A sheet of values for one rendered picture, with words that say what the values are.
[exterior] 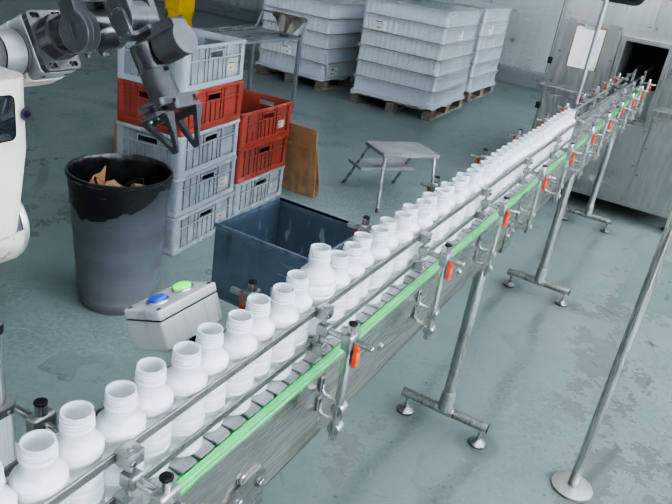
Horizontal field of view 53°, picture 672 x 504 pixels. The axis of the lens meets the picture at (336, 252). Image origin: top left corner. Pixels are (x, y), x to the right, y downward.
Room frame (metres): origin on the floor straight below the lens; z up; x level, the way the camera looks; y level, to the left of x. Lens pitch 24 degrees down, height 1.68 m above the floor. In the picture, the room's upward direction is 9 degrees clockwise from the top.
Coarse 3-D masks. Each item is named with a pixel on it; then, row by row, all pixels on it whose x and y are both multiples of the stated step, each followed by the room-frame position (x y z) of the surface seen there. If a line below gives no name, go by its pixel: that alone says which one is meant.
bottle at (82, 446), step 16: (80, 400) 0.62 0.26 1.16; (64, 416) 0.60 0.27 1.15; (80, 416) 0.62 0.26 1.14; (64, 432) 0.58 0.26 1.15; (80, 432) 0.59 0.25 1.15; (96, 432) 0.61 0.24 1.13; (64, 448) 0.58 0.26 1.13; (80, 448) 0.58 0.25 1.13; (96, 448) 0.59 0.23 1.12; (80, 464) 0.57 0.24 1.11; (96, 464) 0.59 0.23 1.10; (96, 480) 0.59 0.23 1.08; (80, 496) 0.58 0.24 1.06; (96, 496) 0.59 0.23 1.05
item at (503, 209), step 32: (608, 128) 3.41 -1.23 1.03; (480, 160) 2.28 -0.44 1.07; (576, 160) 3.04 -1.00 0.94; (352, 224) 1.49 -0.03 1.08; (448, 256) 1.38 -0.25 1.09; (256, 288) 1.07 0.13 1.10; (352, 320) 0.99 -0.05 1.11; (416, 320) 1.42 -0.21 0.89; (320, 352) 0.99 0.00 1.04; (352, 352) 0.98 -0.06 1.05; (320, 384) 1.01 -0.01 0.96; (32, 416) 0.66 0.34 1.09; (128, 448) 0.60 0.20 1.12; (128, 480) 0.59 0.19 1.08; (160, 480) 0.57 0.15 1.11
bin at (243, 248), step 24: (240, 216) 1.76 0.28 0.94; (264, 216) 1.87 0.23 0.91; (288, 216) 1.92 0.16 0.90; (312, 216) 1.89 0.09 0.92; (336, 216) 1.85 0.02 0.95; (216, 240) 1.66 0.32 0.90; (240, 240) 1.63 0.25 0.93; (264, 240) 1.89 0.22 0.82; (288, 240) 1.92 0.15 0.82; (312, 240) 1.88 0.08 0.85; (336, 240) 1.85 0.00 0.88; (216, 264) 1.66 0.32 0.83; (240, 264) 1.63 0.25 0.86; (264, 264) 1.59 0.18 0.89; (288, 264) 1.56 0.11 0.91; (216, 288) 1.66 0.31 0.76; (240, 288) 1.62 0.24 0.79; (264, 288) 1.59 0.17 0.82
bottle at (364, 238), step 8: (360, 232) 1.25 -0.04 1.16; (360, 240) 1.22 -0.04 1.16; (368, 240) 1.22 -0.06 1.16; (368, 248) 1.22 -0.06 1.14; (368, 256) 1.22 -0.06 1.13; (368, 264) 1.21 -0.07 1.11; (368, 280) 1.22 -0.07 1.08; (368, 288) 1.23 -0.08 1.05; (360, 296) 1.21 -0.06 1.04; (360, 312) 1.22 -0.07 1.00
